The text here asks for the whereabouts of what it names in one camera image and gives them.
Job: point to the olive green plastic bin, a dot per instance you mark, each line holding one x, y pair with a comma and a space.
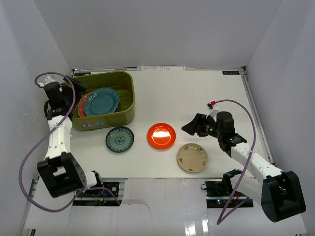
120, 81

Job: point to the red and teal floral plate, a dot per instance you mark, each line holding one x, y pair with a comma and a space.
80, 106

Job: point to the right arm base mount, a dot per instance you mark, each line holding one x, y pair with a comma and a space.
217, 195

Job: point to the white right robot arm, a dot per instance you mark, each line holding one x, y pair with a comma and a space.
278, 192

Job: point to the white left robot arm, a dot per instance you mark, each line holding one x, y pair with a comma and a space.
60, 171

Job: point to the teal scalloped plate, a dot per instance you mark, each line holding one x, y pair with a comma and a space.
101, 101

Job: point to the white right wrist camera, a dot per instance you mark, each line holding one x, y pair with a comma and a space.
213, 110

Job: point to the green blue patterned small plate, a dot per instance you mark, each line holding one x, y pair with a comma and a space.
119, 139

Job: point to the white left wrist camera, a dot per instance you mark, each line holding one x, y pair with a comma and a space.
48, 79

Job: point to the orange glossy plate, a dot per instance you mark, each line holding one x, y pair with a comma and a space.
161, 136

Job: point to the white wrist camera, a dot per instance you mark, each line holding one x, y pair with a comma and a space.
48, 79
213, 110

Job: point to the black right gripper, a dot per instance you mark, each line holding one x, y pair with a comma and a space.
197, 124

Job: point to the white paper sheets at back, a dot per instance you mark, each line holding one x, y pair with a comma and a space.
161, 68

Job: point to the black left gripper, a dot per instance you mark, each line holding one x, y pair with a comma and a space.
71, 89

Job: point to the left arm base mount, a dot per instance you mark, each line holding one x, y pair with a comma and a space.
101, 198

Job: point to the cream floral plate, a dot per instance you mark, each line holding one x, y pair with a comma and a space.
192, 158

